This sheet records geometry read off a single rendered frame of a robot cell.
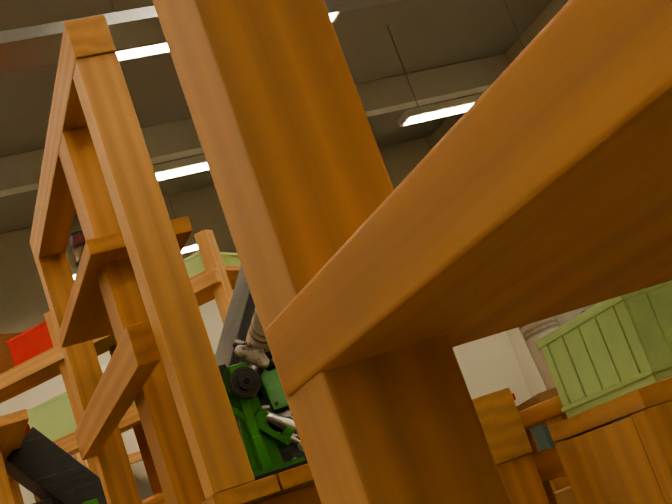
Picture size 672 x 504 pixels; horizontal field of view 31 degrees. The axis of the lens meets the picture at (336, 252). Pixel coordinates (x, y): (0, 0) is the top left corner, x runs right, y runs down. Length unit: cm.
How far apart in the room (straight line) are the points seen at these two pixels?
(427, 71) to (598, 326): 976
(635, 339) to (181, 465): 115
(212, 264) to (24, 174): 493
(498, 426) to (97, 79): 114
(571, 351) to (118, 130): 105
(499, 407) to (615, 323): 52
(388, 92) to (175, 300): 928
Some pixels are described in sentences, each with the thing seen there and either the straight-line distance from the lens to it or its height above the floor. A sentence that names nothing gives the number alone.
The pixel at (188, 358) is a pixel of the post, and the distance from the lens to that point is 246.
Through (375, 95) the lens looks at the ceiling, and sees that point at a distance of 1161.
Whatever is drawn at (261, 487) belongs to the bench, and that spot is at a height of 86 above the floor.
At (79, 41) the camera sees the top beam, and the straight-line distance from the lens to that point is 268.
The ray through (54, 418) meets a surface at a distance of 660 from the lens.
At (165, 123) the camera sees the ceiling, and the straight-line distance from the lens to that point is 1096.
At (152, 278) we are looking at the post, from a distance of 250.
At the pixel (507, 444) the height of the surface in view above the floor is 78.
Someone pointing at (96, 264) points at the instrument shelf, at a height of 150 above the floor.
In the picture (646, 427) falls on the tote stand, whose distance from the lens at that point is 213.
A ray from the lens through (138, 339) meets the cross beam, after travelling 256.
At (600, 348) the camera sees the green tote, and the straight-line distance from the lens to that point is 228.
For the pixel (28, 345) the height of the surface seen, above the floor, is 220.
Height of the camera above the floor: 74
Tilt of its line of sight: 12 degrees up
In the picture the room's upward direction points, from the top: 20 degrees counter-clockwise
